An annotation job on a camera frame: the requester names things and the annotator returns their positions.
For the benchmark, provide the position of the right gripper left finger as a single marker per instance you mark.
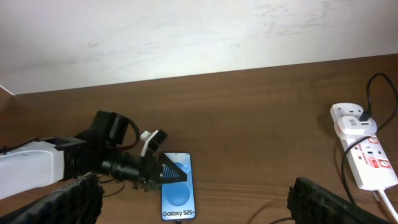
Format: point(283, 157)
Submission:
point(79, 202)

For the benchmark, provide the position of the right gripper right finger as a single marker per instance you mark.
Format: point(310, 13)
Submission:
point(310, 203)

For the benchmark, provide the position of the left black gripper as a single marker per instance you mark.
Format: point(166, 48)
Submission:
point(167, 172)

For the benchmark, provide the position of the blue Galaxy smartphone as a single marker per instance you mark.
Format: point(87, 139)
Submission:
point(178, 199)

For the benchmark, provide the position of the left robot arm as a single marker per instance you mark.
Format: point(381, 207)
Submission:
point(113, 145)

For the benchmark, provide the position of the white USB charger adapter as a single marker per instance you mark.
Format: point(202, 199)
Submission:
point(350, 127)

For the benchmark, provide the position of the white power strip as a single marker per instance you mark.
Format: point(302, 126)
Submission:
point(369, 163)

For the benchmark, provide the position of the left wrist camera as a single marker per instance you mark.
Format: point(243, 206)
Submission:
point(152, 141)

